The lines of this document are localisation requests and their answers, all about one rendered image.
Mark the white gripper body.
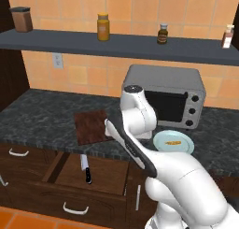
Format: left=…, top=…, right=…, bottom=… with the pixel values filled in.
left=134, top=129, right=154, bottom=141

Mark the orange piece of meat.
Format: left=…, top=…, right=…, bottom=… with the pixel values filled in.
left=163, top=140, right=183, bottom=147

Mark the light blue plate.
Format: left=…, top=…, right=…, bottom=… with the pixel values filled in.
left=152, top=129, right=195, bottom=156

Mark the brown wooden cutting board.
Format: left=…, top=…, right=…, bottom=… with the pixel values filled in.
left=73, top=109, right=115, bottom=147

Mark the open wooden drawer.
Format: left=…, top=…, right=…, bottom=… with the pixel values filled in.
left=8, top=150, right=132, bottom=222

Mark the closed wooden drawer front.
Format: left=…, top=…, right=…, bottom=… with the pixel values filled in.
left=0, top=142, right=59, bottom=175

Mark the dark wooden cupboard door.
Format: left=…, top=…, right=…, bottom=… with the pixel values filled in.
left=125, top=161, right=159, bottom=222

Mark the grey toaster oven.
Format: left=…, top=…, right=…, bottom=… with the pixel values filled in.
left=121, top=64, right=207, bottom=131

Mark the small dark bottle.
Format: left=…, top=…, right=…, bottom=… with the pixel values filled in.
left=157, top=22, right=169, bottom=45

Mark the yellow bottle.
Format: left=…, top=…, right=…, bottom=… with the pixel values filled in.
left=96, top=12, right=111, bottom=42

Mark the white and brown bottle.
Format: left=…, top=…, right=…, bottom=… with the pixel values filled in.
left=221, top=24, right=235, bottom=50

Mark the brown jar with dark lid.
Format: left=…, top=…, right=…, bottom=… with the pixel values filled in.
left=8, top=6, right=34, bottom=34

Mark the white vertical door handle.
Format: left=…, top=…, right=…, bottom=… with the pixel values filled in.
left=134, top=184, right=142, bottom=212

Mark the knife with black handle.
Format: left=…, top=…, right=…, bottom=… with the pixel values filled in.
left=79, top=153, right=93, bottom=185

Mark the dark grey wall shelf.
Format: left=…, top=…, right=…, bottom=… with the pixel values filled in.
left=0, top=28, right=239, bottom=67

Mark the white open drawer handle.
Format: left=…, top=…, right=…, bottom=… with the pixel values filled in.
left=63, top=202, right=90, bottom=216

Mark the white wall outlet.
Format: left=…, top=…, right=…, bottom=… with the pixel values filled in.
left=51, top=52, right=64, bottom=70

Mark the white closed drawer handle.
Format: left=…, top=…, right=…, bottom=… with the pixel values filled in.
left=8, top=148, right=30, bottom=157

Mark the dark wooden wall cabinet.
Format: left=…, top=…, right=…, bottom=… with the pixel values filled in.
left=231, top=2, right=239, bottom=51

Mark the white cupboard handle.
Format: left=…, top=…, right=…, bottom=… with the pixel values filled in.
left=0, top=175, right=9, bottom=188

